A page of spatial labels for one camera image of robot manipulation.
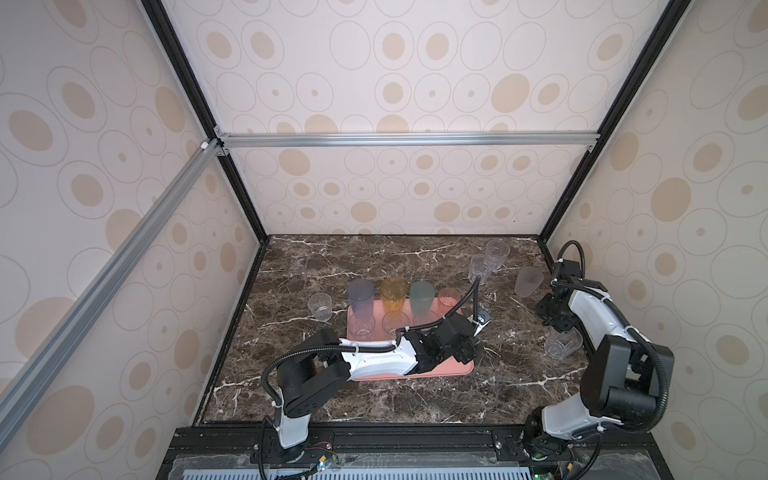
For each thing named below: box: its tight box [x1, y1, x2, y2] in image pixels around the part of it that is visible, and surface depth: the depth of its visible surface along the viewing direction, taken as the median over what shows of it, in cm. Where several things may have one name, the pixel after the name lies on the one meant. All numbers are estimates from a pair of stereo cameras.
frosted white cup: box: [514, 266, 544, 298], surface depth 103 cm
